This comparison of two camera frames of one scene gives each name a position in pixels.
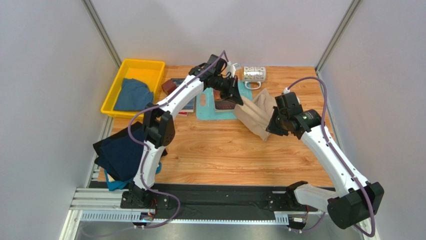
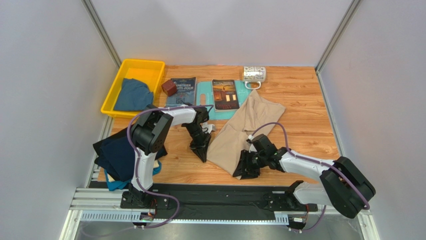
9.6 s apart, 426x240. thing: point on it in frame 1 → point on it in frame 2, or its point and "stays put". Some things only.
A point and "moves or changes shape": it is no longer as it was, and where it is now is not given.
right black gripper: x=277 y=121 → x=251 y=163
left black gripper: x=232 y=93 → x=200 y=148
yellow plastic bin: x=150 y=72 stays put
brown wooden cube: x=168 y=86 stays put
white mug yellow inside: x=254 y=74 stays put
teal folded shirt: x=125 y=184 stays put
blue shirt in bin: x=134 y=96 stays put
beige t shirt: x=255 y=114 moves or changes shape
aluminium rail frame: x=107 y=204 stays put
